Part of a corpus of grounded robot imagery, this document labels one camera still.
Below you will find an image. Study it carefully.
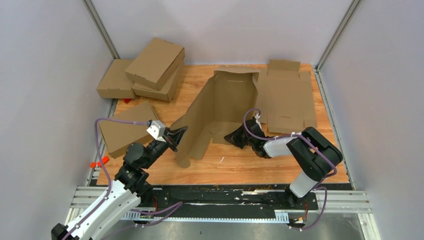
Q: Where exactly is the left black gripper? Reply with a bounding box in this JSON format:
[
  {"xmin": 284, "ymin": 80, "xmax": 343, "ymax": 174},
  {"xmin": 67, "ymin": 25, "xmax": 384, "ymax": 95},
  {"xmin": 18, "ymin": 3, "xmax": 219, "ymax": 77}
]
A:
[{"xmin": 143, "ymin": 125, "xmax": 189, "ymax": 169}]

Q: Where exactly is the cardboard box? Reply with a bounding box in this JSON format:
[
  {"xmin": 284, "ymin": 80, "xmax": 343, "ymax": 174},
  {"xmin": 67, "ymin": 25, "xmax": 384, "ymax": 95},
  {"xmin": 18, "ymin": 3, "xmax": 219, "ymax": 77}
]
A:
[
  {"xmin": 125, "ymin": 37, "xmax": 185, "ymax": 90},
  {"xmin": 96, "ymin": 59, "xmax": 136, "ymax": 99},
  {"xmin": 99, "ymin": 101, "xmax": 158, "ymax": 159},
  {"xmin": 170, "ymin": 65, "xmax": 261, "ymax": 168},
  {"xmin": 132, "ymin": 60, "xmax": 185, "ymax": 102}
]

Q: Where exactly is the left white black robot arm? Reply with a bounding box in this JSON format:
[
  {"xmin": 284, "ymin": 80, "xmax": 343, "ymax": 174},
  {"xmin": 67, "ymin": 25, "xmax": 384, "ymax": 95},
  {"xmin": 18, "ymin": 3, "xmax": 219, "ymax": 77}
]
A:
[{"xmin": 51, "ymin": 120, "xmax": 188, "ymax": 240}]

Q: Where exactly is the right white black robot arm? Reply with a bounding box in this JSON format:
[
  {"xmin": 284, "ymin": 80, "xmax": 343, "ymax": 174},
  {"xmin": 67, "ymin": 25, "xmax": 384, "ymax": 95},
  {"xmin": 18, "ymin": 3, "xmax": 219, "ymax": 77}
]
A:
[{"xmin": 224, "ymin": 118, "xmax": 343, "ymax": 209}]

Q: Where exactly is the flat cardboard sheet underneath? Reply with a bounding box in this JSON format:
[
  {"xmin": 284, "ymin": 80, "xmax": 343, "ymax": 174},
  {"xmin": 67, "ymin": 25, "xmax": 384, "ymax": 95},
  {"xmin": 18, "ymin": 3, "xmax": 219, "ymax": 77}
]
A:
[{"xmin": 255, "ymin": 59, "xmax": 317, "ymax": 134}]

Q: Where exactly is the orange plastic clip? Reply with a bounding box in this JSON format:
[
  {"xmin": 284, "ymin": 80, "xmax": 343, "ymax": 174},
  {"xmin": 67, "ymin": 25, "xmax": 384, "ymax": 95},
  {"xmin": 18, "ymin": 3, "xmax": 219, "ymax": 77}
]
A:
[{"xmin": 89, "ymin": 156, "xmax": 110, "ymax": 169}]

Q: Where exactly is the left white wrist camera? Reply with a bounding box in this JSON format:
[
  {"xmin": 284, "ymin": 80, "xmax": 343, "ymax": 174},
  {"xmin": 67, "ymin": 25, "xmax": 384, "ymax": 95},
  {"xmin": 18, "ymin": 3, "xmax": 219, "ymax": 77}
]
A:
[{"xmin": 146, "ymin": 120, "xmax": 166, "ymax": 142}]

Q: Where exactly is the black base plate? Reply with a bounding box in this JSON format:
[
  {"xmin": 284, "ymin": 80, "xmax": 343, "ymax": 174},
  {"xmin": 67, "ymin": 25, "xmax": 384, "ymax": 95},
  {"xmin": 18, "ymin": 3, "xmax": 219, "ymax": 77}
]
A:
[{"xmin": 140, "ymin": 184, "xmax": 319, "ymax": 213}]

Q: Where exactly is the aluminium slotted rail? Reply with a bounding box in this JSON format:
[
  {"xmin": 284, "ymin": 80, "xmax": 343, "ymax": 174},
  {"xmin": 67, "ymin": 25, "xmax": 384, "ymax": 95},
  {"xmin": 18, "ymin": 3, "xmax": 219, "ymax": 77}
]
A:
[{"xmin": 67, "ymin": 186, "xmax": 290, "ymax": 224}]

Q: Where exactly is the left aluminium corner post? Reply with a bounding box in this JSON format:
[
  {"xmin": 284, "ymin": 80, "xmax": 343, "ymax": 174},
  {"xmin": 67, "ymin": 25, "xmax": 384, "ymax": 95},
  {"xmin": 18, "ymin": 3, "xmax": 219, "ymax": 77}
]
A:
[{"xmin": 82, "ymin": 0, "xmax": 120, "ymax": 59}]

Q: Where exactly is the aluminium corner post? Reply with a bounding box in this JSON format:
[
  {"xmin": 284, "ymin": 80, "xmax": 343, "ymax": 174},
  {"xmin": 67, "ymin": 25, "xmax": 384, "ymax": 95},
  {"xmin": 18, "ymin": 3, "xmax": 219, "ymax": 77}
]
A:
[
  {"xmin": 82, "ymin": 0, "xmax": 120, "ymax": 59},
  {"xmin": 315, "ymin": 0, "xmax": 362, "ymax": 71}
]

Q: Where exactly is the right aluminium corner post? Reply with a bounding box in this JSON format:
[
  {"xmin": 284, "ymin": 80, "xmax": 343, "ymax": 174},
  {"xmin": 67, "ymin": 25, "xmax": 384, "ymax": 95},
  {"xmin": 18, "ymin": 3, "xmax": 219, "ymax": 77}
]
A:
[{"xmin": 315, "ymin": 0, "xmax": 362, "ymax": 71}]

